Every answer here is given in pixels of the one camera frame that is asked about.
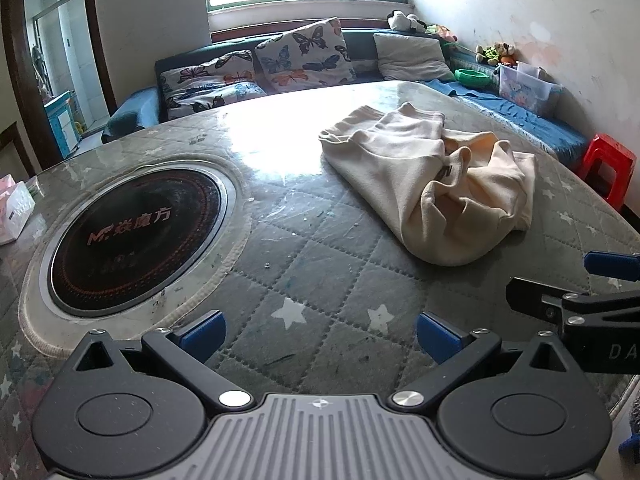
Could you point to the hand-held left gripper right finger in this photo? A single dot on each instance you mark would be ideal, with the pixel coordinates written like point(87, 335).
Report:
point(437, 337)

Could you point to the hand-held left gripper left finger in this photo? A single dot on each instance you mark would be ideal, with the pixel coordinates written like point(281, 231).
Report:
point(202, 332)

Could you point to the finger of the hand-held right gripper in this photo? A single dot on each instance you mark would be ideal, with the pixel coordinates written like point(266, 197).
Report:
point(530, 297)
point(610, 262)

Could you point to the cream sweatshirt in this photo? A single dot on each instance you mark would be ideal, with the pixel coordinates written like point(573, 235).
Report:
point(400, 170)

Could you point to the red plastic stool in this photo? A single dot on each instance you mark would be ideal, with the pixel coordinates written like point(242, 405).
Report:
point(607, 160)

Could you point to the round black induction cooktop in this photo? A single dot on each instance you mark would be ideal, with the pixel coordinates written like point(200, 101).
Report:
point(135, 240)

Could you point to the blue blanket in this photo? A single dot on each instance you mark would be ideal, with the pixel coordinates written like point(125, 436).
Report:
point(515, 115)

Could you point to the clear plastic storage box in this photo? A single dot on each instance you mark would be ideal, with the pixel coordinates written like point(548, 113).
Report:
point(527, 87)

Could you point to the pink white tissue box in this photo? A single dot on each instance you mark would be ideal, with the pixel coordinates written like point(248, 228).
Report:
point(12, 210)

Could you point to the green plastic bowl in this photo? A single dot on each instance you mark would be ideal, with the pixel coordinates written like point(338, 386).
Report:
point(471, 77)

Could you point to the brown and green plush toys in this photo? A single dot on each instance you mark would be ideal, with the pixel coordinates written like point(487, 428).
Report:
point(495, 53)

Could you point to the small blue cabinet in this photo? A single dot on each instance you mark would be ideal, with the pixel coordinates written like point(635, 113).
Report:
point(60, 125)

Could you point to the dark wooden sideboard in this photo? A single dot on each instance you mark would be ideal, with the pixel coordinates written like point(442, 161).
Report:
point(12, 152)

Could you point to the grey pillow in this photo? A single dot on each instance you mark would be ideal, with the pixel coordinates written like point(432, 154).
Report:
point(410, 55)

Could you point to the green orange plush toy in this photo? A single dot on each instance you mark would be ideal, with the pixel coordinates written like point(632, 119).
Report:
point(442, 32)

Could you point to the large butterfly print pillow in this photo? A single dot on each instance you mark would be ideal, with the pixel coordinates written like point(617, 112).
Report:
point(305, 55)

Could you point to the teal corner sofa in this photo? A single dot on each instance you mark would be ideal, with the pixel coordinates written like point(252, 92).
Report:
point(365, 47)

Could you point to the panda plush toy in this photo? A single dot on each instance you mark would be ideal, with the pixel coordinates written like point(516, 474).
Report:
point(402, 21)

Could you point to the dark wooden door frame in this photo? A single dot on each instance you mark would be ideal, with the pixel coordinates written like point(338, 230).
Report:
point(95, 35)

